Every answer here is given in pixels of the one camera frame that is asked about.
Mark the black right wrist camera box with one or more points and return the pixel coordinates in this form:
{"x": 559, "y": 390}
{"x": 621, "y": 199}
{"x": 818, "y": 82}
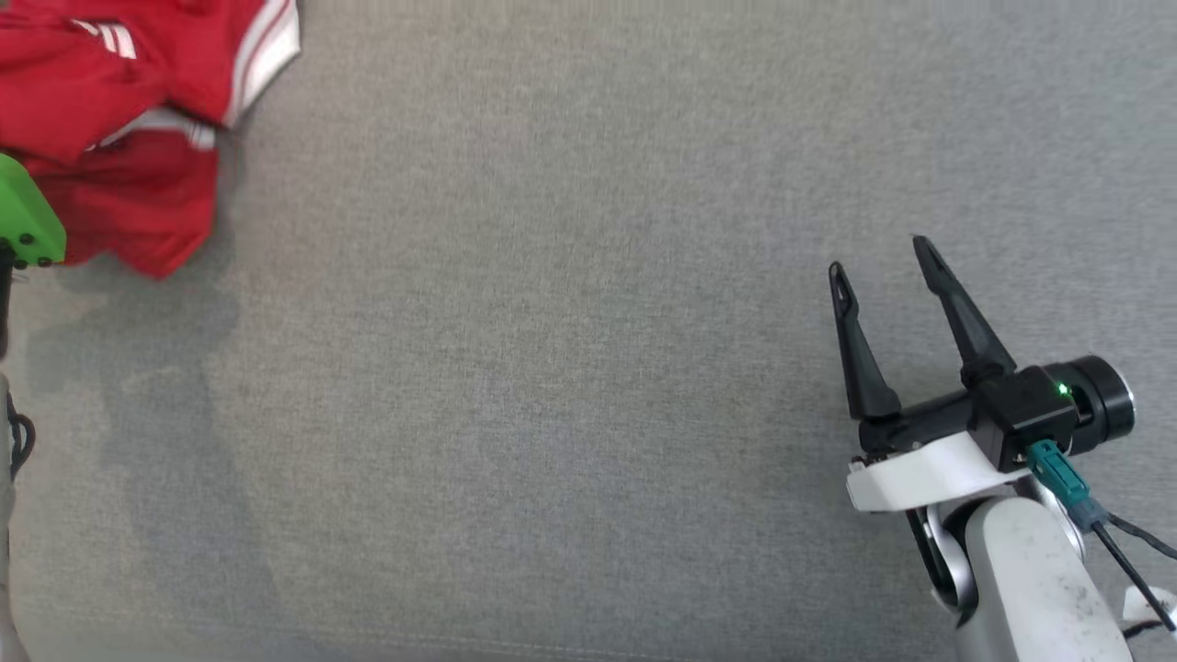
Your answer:
{"x": 1025, "y": 414}

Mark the white paper label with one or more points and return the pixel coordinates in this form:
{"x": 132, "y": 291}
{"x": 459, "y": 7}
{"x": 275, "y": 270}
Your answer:
{"x": 1145, "y": 602}

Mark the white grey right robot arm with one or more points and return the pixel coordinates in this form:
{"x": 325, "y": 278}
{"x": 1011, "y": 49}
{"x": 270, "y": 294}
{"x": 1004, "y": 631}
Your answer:
{"x": 1021, "y": 588}

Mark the red shorts with white stripe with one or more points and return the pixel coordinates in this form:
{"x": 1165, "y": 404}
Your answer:
{"x": 138, "y": 202}

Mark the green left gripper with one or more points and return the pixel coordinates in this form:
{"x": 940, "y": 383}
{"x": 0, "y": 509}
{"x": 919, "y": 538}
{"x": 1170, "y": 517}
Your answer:
{"x": 23, "y": 216}

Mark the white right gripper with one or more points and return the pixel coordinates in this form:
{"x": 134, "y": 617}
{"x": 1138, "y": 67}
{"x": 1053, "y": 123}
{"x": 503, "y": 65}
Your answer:
{"x": 919, "y": 478}

